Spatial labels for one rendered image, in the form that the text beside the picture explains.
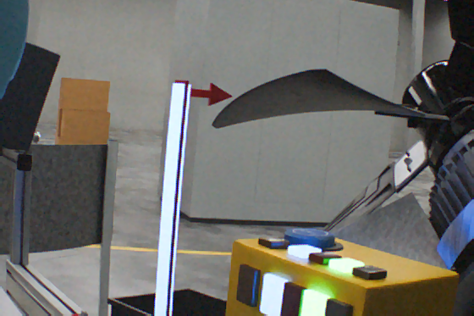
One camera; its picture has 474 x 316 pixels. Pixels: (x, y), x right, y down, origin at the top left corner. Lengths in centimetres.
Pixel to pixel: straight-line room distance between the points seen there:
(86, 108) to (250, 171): 252
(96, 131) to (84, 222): 605
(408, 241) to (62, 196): 204
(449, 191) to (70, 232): 213
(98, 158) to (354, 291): 255
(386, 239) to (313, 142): 647
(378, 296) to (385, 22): 731
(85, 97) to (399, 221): 809
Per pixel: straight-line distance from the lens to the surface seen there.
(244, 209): 726
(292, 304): 53
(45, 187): 278
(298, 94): 88
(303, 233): 59
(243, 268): 58
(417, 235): 96
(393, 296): 50
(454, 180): 96
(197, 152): 706
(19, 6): 45
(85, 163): 293
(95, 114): 898
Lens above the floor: 118
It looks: 3 degrees down
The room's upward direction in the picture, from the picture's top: 6 degrees clockwise
